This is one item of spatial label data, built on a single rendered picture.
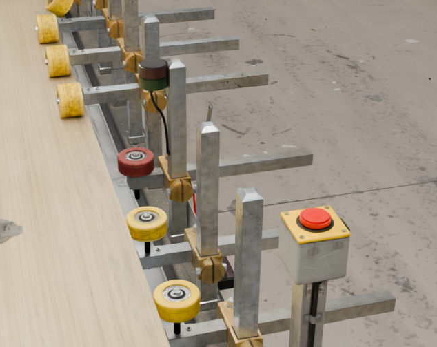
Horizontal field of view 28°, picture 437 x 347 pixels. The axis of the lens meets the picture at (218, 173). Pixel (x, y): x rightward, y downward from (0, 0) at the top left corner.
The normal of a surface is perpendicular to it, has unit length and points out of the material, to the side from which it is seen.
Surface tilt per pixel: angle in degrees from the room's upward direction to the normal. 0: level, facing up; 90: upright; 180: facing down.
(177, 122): 90
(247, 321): 90
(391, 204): 0
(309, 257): 90
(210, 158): 90
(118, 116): 0
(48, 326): 0
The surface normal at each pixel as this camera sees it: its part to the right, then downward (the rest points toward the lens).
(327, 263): 0.28, 0.48
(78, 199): 0.01, -0.87
